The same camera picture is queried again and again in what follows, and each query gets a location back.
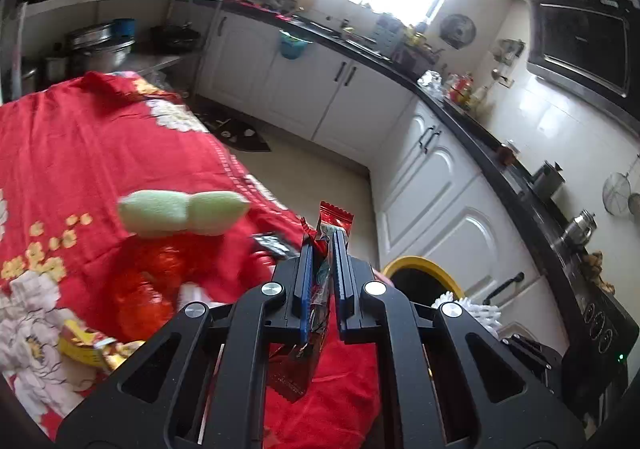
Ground yellow snack wrapper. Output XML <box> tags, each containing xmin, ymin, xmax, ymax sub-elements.
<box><xmin>59</xmin><ymin>319</ymin><xmax>146</xmax><ymax>372</ymax></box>

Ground group of condiment bottles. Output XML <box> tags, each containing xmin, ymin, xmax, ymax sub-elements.
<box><xmin>444</xmin><ymin>70</ymin><xmax>490</xmax><ymax>111</ymax></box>

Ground red plastic bag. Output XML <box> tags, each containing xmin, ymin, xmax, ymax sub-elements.
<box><xmin>111</xmin><ymin>234</ymin><xmax>213</xmax><ymax>342</ymax></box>

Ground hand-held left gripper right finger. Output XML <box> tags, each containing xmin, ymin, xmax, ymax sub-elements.
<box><xmin>330</xmin><ymin>229</ymin><xmax>586</xmax><ymax>449</ymax></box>

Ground crumpled clear plastic bag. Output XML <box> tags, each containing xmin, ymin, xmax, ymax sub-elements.
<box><xmin>416</xmin><ymin>69</ymin><xmax>447</xmax><ymax>91</ymax></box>

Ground black countertop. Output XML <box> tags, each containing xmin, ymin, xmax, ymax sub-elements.
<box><xmin>220</xmin><ymin>0</ymin><xmax>631</xmax><ymax>330</ymax></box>

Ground dark floor mat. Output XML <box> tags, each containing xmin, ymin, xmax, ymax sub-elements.
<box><xmin>192</xmin><ymin>96</ymin><xmax>272</xmax><ymax>153</ymax></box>

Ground small black wrapper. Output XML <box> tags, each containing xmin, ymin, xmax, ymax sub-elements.
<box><xmin>251</xmin><ymin>231</ymin><xmax>296</xmax><ymax>260</ymax></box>

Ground red floral tablecloth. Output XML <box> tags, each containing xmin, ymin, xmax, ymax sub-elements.
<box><xmin>0</xmin><ymin>70</ymin><xmax>383</xmax><ymax>445</ymax></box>

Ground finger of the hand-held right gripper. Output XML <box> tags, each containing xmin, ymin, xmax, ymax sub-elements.
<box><xmin>500</xmin><ymin>335</ymin><xmax>563</xmax><ymax>382</ymax></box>

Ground grey dish rack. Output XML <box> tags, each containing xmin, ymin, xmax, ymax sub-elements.
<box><xmin>374</xmin><ymin>12</ymin><xmax>407</xmax><ymax>48</ymax></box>

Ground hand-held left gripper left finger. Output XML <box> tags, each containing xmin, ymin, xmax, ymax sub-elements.
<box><xmin>55</xmin><ymin>234</ymin><xmax>321</xmax><ymax>449</ymax></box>

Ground dark metal pot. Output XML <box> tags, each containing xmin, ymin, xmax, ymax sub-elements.
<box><xmin>531</xmin><ymin>160</ymin><xmax>567</xmax><ymax>201</ymax></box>

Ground white kitchen cabinets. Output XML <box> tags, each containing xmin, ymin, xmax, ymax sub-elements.
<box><xmin>195</xmin><ymin>9</ymin><xmax>571</xmax><ymax>360</ymax></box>

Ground steel kettle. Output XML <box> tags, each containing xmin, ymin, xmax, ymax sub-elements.
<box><xmin>561</xmin><ymin>210</ymin><xmax>599</xmax><ymax>248</ymax></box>

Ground wire strainer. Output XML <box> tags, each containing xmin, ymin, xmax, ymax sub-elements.
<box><xmin>602</xmin><ymin>172</ymin><xmax>634</xmax><ymax>216</ymax></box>

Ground red snack wrapper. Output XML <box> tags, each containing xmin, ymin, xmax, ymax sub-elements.
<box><xmin>267</xmin><ymin>202</ymin><xmax>355</xmax><ymax>405</ymax></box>

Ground stack of steel pots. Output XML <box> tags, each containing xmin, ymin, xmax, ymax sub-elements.
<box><xmin>66</xmin><ymin>22</ymin><xmax>138</xmax><ymax>76</ymax></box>

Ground small steel pot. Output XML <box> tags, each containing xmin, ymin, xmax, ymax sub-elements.
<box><xmin>42</xmin><ymin>54</ymin><xmax>69</xmax><ymax>83</ymax></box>

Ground teal hanging basket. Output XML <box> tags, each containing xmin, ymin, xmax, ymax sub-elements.
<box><xmin>278</xmin><ymin>29</ymin><xmax>312</xmax><ymax>61</ymax></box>

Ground blue basin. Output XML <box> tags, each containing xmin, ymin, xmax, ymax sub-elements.
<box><xmin>112</xmin><ymin>18</ymin><xmax>137</xmax><ymax>41</ymax></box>

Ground round wall vent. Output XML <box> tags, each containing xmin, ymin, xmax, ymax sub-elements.
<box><xmin>439</xmin><ymin>13</ymin><xmax>477</xmax><ymax>51</ymax></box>

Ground yellow rimmed trash bin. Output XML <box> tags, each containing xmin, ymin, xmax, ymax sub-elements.
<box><xmin>382</xmin><ymin>255</ymin><xmax>468</xmax><ymax>325</ymax></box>

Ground black wok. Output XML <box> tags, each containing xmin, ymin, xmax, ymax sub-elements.
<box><xmin>150</xmin><ymin>23</ymin><xmax>202</xmax><ymax>54</ymax></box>

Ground black range hood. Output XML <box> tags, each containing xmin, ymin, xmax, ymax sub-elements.
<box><xmin>521</xmin><ymin>0</ymin><xmax>638</xmax><ymax>104</ymax></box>

